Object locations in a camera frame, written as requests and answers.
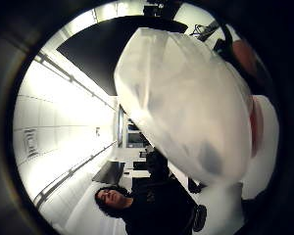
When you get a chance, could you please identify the translucent white plastic bag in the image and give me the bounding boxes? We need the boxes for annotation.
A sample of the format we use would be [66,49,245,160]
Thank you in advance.
[113,26,255,188]

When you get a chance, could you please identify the white container with red rim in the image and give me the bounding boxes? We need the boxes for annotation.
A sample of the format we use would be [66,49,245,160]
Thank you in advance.
[240,94,280,201]

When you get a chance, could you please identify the black overhead equipment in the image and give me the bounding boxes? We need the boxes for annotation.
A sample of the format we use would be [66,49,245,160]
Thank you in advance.
[142,0,184,21]

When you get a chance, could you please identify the computer monitor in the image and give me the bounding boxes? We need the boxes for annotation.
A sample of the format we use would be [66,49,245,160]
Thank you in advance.
[125,120,150,149]

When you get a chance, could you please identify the the person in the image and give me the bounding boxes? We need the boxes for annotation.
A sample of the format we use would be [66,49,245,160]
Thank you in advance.
[94,146,208,235]

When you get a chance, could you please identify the black cables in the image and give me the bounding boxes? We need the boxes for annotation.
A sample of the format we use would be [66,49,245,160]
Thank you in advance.
[189,20,221,42]

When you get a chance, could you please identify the long ceiling light rail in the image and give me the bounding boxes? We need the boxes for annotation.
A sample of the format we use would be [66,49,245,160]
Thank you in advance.
[34,52,118,112]
[33,140,118,209]

